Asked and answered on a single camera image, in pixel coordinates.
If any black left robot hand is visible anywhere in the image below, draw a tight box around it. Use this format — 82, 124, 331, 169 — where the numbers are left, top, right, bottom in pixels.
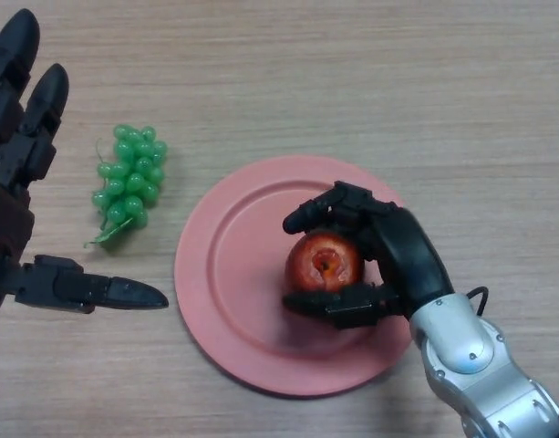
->
0, 8, 170, 320

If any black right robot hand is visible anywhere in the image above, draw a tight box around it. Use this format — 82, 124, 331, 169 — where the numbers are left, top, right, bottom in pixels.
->
282, 181, 456, 330

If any red apple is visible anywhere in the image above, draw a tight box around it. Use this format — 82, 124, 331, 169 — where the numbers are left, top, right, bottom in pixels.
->
285, 230, 366, 293

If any pink round plate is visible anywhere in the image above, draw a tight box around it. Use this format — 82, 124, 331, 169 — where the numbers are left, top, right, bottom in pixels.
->
173, 155, 419, 398

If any green grape bunch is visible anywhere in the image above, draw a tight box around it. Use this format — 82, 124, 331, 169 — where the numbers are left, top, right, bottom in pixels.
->
82, 123, 169, 250

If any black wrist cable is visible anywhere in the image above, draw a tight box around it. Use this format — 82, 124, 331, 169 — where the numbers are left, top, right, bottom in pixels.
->
468, 286, 490, 317

